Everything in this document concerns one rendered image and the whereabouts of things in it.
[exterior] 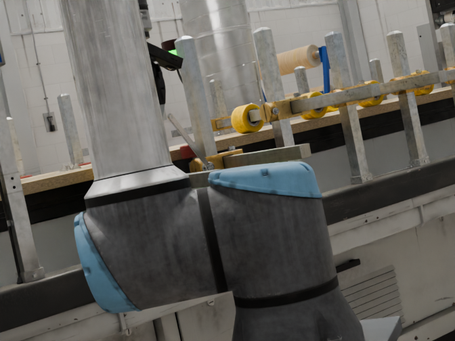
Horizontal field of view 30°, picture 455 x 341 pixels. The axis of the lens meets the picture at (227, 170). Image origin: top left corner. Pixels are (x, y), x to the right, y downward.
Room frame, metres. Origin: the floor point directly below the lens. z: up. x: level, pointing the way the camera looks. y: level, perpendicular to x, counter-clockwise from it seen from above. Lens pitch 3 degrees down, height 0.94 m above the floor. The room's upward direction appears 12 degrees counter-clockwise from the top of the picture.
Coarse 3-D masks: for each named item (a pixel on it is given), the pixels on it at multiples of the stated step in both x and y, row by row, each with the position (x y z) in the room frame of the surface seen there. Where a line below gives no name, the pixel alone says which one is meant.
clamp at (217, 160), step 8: (224, 152) 2.10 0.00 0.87; (232, 152) 2.09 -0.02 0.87; (240, 152) 2.10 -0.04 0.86; (192, 160) 2.05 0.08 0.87; (208, 160) 2.04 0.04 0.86; (216, 160) 2.06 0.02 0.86; (192, 168) 2.06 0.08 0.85; (200, 168) 2.03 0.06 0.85; (216, 168) 2.06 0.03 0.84; (224, 168) 2.07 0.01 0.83
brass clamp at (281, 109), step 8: (304, 96) 2.25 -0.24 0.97; (264, 104) 2.19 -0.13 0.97; (272, 104) 2.19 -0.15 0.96; (280, 104) 2.20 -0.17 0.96; (288, 104) 2.22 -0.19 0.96; (264, 112) 2.20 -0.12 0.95; (272, 112) 2.18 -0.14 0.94; (280, 112) 2.20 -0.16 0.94; (288, 112) 2.21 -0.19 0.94; (304, 112) 2.24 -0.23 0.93; (264, 120) 2.21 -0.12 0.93; (272, 120) 2.20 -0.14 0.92
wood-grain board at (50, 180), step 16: (416, 96) 2.84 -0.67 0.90; (432, 96) 2.81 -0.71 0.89; (448, 96) 2.86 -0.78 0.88; (336, 112) 2.98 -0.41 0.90; (368, 112) 2.62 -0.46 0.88; (384, 112) 2.66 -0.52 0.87; (304, 128) 2.46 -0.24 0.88; (224, 144) 2.29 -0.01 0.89; (240, 144) 2.32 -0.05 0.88; (48, 176) 2.18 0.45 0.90; (64, 176) 2.00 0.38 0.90; (80, 176) 2.03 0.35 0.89; (32, 192) 1.95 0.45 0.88
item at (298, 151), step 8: (304, 144) 1.85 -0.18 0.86; (256, 152) 1.96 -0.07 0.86; (264, 152) 1.94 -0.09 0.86; (272, 152) 1.92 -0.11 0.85; (280, 152) 1.90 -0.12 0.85; (288, 152) 1.87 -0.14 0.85; (296, 152) 1.85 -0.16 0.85; (304, 152) 1.85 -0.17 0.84; (224, 160) 2.07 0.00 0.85; (232, 160) 2.04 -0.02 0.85; (240, 160) 2.02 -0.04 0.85; (248, 160) 1.99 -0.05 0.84; (256, 160) 1.97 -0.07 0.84; (264, 160) 1.95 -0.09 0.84; (272, 160) 1.92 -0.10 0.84; (280, 160) 1.90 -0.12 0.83; (288, 160) 1.88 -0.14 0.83
